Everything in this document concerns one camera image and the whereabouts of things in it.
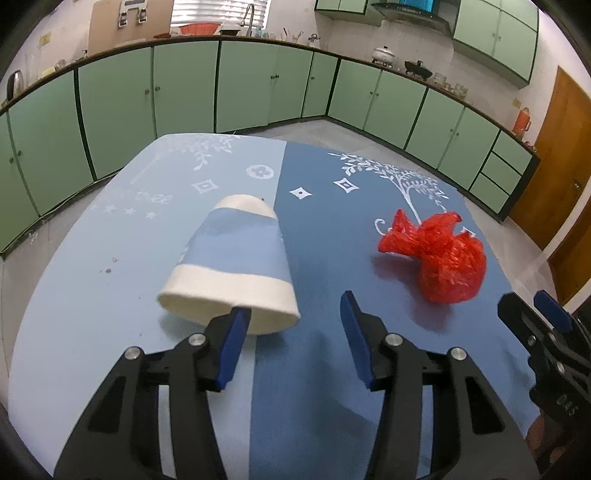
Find red thermos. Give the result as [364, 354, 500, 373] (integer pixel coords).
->
[512, 106, 533, 140]

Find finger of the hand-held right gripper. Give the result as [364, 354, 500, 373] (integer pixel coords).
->
[497, 291, 544, 357]
[534, 289, 591, 352]

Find blue white paper cup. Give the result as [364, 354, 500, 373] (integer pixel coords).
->
[157, 194, 302, 336]

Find steel kettle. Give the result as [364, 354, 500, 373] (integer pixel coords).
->
[6, 69, 25, 101]

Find window blind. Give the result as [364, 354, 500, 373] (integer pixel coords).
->
[171, 0, 269, 29]

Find row of glass jars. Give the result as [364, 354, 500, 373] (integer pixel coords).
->
[431, 73, 470, 99]

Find blue printed tablecloth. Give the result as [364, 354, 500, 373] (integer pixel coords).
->
[7, 133, 536, 480]

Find red plastic bag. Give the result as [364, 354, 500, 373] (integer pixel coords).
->
[378, 209, 488, 305]

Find range hood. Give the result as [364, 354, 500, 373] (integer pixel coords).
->
[371, 2, 454, 38]

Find person's right hand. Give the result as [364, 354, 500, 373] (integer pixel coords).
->
[525, 412, 556, 463]

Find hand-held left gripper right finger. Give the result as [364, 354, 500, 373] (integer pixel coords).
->
[340, 290, 541, 480]

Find green base cabinets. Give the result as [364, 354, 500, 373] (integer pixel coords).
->
[0, 39, 541, 256]

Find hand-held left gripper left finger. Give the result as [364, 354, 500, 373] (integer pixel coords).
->
[54, 306, 253, 480]

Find red plastic basin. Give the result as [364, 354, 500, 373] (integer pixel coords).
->
[179, 21, 221, 37]

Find brown cardboard board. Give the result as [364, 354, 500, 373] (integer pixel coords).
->
[88, 0, 174, 55]

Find black wok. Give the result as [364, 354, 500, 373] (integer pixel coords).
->
[403, 59, 435, 80]

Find green wall cabinet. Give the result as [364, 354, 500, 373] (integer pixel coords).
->
[451, 0, 540, 89]
[315, 0, 385, 20]

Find brown wooden door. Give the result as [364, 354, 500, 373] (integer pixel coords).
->
[507, 65, 591, 251]
[547, 208, 591, 306]

